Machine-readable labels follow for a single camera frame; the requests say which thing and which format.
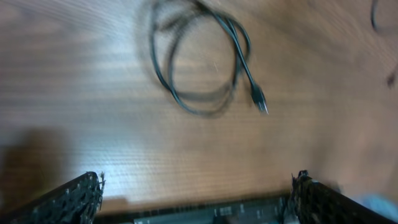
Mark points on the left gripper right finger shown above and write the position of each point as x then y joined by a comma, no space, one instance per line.
315,202

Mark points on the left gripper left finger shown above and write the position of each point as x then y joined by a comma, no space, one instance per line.
76,201

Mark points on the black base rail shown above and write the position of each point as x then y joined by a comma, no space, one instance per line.
271,209

